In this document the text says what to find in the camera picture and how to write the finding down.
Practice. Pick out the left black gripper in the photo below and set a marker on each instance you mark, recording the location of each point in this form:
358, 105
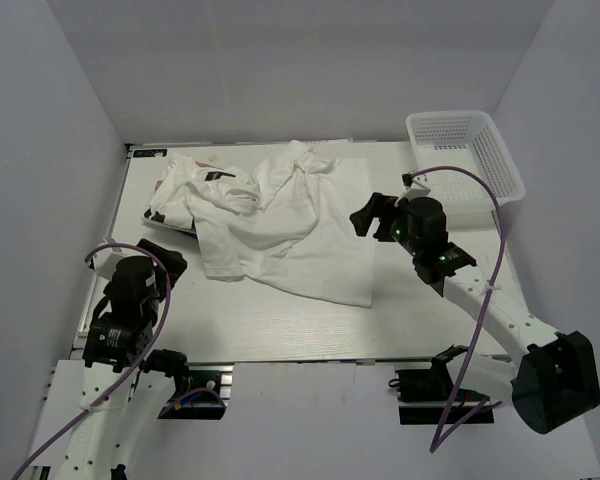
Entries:
176, 263

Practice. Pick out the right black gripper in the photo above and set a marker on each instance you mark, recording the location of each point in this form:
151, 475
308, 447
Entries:
362, 219

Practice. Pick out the white cartoon print t-shirt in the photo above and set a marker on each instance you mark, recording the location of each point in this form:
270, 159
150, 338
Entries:
286, 224

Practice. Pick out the white black print t-shirt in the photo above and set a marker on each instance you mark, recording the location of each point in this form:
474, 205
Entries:
180, 190

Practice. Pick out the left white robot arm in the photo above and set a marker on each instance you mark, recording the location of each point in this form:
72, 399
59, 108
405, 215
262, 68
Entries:
125, 380

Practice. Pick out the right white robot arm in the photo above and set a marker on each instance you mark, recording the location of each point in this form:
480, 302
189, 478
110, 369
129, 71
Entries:
551, 377

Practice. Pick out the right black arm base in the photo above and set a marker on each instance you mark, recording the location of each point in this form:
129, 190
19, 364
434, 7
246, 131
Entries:
423, 392

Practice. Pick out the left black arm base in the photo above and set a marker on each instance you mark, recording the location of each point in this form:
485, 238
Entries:
201, 392

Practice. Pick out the white plastic mesh basket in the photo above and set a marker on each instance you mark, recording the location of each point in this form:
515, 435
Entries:
450, 144

